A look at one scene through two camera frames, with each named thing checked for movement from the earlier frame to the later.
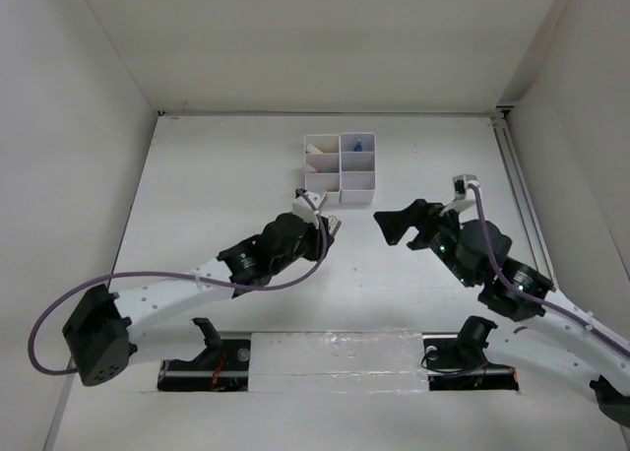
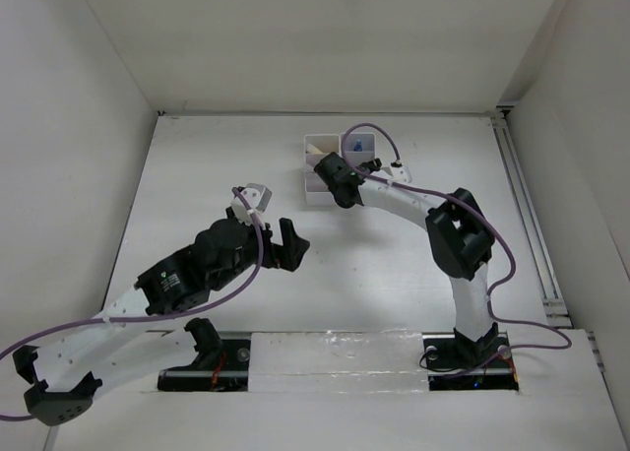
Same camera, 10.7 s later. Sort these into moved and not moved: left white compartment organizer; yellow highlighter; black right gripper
Moved: black right gripper
Not moved: left white compartment organizer; yellow highlighter
